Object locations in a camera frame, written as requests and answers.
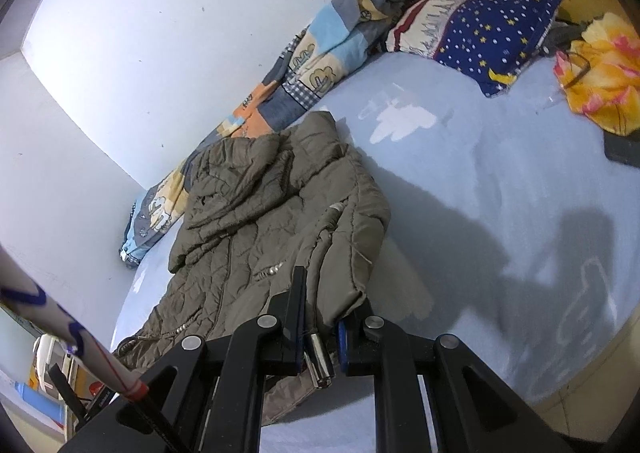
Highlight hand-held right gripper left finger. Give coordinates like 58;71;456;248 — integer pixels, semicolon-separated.
60;265;309;453

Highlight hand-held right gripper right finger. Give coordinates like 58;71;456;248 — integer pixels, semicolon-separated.
337;300;576;453

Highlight grey-brown hooded puffer jacket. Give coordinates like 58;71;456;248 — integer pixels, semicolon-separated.
111;110;392;427

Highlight light blue bed sheet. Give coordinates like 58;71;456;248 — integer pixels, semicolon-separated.
112;50;640;453

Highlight white appliance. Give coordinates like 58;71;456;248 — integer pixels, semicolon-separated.
29;332;81;401

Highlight patchwork cartoon print blanket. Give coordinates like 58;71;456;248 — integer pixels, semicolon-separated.
118;0;427;270

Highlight blue box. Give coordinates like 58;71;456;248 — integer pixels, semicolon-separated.
14;379;68;436

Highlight navy starry striped pillow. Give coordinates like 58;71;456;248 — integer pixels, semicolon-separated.
384;0;565;99

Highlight dark flat object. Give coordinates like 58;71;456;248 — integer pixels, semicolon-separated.
603;130;640;167

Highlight yellow floral cloth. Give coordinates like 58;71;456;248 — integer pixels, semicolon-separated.
552;12;640;137

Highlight dark grey cloth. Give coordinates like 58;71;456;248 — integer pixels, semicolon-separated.
540;16;588;56

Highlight white wrapped cable blue marks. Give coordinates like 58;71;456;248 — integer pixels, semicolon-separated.
0;245;151;401

